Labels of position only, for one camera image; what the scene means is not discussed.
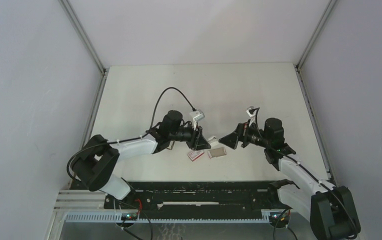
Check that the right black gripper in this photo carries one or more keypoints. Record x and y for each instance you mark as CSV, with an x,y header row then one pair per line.
x,y
241,132

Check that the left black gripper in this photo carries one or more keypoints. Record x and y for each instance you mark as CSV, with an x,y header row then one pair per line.
x,y
200,143

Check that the red white staple box sleeve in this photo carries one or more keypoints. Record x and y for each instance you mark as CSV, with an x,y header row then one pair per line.
x,y
195,154

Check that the cardboard staple box tray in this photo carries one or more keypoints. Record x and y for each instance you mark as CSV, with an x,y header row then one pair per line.
x,y
216,152

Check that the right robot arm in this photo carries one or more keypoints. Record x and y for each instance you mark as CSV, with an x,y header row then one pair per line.
x,y
329,209

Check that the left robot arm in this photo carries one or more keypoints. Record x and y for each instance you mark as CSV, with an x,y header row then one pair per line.
x,y
94,164

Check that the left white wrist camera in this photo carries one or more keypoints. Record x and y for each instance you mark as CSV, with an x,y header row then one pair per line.
x,y
196,115

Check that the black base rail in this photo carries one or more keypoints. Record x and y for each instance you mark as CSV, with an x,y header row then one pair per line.
x,y
207,200

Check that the right circuit board with wires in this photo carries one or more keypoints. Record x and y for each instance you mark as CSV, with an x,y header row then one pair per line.
x,y
281,220

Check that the circuit board with wires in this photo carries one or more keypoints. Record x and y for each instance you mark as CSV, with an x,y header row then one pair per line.
x,y
131,216
281,220

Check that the left circuit board with wires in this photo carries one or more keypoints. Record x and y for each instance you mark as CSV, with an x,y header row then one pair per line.
x,y
131,216

